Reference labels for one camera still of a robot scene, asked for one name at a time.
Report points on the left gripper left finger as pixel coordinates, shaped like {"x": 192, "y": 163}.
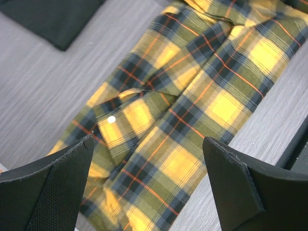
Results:
{"x": 46, "y": 195}

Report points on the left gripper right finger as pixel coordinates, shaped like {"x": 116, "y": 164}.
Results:
{"x": 251, "y": 195}

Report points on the yellow plaid long sleeve shirt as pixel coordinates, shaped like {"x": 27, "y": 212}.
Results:
{"x": 200, "y": 70}

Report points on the folded black shirt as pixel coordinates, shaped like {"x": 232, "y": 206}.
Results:
{"x": 57, "y": 21}

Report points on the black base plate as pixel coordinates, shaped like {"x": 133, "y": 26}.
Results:
{"x": 295, "y": 156}

